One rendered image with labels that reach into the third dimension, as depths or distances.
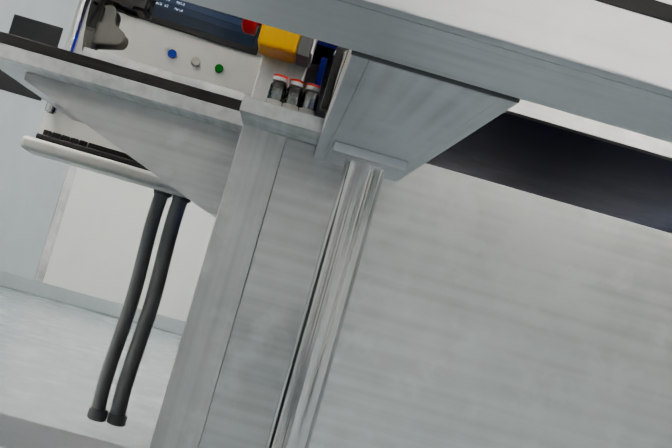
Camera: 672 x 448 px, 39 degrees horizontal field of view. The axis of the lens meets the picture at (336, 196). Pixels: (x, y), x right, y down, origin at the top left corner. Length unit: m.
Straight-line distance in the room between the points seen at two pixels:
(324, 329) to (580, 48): 0.65
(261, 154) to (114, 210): 5.68
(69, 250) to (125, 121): 5.60
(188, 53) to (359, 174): 1.34
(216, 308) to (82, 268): 5.71
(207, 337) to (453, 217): 0.38
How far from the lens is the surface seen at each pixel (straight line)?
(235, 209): 1.35
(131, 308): 2.51
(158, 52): 2.43
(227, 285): 1.35
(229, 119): 1.38
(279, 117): 1.23
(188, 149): 1.46
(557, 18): 0.57
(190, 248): 6.94
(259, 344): 1.35
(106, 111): 1.49
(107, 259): 7.02
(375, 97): 0.81
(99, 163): 2.17
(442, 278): 1.37
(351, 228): 1.13
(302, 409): 1.14
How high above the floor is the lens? 0.69
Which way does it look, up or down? 5 degrees up
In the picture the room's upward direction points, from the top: 16 degrees clockwise
